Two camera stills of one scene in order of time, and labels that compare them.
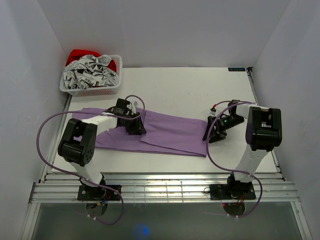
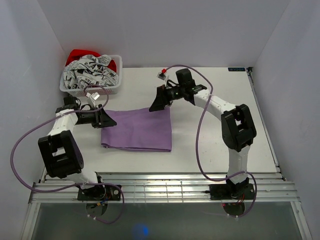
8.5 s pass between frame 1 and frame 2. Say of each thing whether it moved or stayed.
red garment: stayed
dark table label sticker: stayed
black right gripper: moved
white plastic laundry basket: stayed
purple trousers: moved
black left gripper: moved
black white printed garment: stayed
